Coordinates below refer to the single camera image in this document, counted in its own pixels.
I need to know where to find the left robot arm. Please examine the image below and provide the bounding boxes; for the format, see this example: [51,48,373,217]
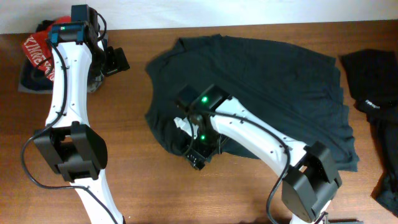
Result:
[28,4,130,223]

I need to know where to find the dark green t-shirt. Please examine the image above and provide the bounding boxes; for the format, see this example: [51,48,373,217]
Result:
[145,35,359,172]

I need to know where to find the left black camera cable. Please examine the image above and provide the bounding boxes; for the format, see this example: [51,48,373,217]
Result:
[20,11,121,224]

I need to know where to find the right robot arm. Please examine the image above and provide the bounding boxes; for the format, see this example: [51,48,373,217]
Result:
[174,85,342,224]

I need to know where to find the red folded shirt white lettering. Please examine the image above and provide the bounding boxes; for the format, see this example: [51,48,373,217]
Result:
[22,16,71,82]

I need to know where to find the black camera cable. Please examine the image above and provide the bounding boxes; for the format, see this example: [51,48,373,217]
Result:
[20,11,121,224]
[180,102,292,224]

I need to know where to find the black garment white logo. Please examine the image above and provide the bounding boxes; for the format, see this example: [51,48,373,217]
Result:
[340,49,397,216]

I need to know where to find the right black camera cable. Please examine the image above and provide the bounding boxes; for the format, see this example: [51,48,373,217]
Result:
[180,102,292,224]

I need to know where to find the navy folded garment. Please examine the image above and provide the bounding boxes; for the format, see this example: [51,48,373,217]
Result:
[19,20,57,91]

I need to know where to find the grey folded garment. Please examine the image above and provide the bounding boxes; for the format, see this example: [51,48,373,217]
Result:
[17,32,109,95]

